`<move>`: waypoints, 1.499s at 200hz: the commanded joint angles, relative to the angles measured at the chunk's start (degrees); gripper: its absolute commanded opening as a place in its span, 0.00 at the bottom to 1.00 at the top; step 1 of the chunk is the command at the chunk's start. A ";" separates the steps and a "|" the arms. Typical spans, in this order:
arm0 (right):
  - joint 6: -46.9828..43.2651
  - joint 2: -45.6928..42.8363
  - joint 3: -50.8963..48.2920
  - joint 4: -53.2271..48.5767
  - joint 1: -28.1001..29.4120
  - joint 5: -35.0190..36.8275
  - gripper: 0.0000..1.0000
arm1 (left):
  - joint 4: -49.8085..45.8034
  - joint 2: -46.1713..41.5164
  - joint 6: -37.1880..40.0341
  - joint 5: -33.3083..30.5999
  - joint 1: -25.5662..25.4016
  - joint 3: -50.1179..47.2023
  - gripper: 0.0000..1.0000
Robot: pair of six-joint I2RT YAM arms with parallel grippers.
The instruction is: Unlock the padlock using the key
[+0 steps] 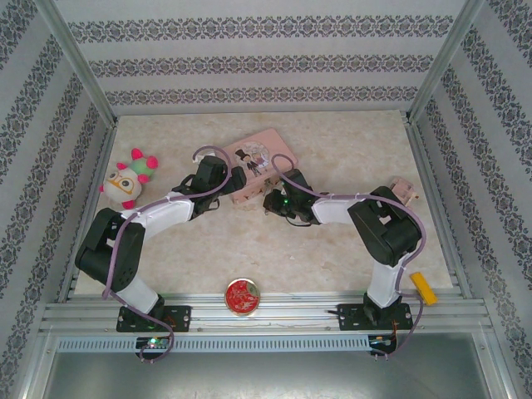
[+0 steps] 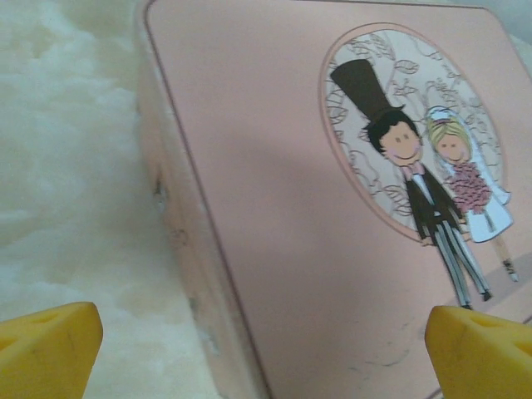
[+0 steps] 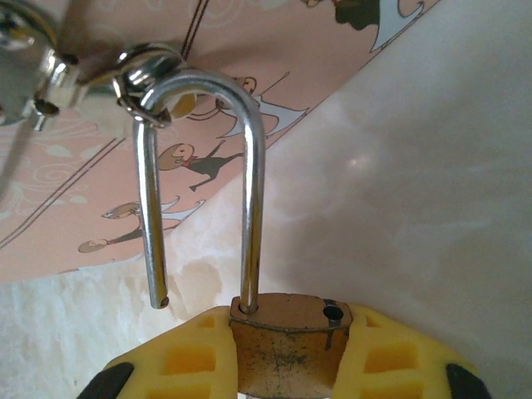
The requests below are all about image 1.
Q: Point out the pink tin box with couple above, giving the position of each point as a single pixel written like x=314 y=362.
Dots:
x=257 y=154

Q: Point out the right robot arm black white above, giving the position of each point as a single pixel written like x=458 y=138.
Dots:
x=386 y=232

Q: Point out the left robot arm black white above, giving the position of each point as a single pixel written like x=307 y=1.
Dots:
x=112 y=253

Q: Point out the white plush toy pink spikes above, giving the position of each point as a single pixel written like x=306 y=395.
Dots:
x=120 y=187

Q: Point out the red round tin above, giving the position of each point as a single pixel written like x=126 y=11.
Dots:
x=242 y=297

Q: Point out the small pink cube box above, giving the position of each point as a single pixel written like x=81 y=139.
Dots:
x=405 y=189

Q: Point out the circuit board with green light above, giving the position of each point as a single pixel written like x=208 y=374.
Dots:
x=154 y=343

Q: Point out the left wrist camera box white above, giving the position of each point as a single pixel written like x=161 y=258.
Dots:
x=200 y=157

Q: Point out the aluminium profile rail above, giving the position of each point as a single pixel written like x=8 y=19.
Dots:
x=291 y=316

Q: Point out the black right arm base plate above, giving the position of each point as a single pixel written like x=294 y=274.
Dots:
x=353 y=318

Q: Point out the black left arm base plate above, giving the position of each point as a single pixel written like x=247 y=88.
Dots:
x=178 y=318

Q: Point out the aluminium frame post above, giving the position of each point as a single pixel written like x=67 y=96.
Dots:
x=79 y=66
x=440 y=66

